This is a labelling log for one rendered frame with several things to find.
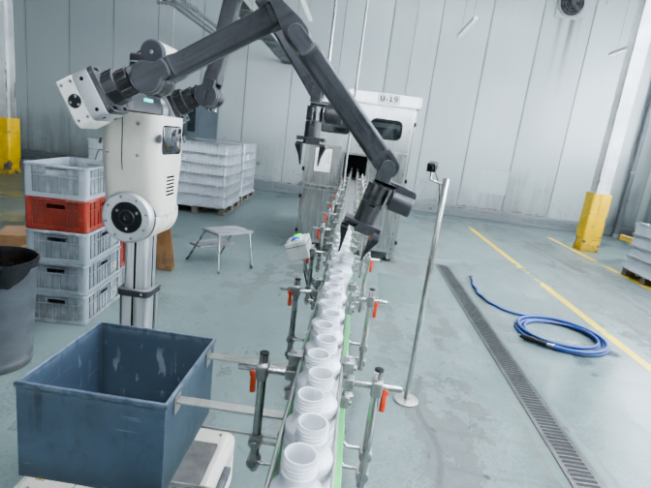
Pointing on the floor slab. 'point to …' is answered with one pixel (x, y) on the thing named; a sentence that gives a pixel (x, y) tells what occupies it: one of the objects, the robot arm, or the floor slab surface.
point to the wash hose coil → (553, 341)
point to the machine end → (359, 163)
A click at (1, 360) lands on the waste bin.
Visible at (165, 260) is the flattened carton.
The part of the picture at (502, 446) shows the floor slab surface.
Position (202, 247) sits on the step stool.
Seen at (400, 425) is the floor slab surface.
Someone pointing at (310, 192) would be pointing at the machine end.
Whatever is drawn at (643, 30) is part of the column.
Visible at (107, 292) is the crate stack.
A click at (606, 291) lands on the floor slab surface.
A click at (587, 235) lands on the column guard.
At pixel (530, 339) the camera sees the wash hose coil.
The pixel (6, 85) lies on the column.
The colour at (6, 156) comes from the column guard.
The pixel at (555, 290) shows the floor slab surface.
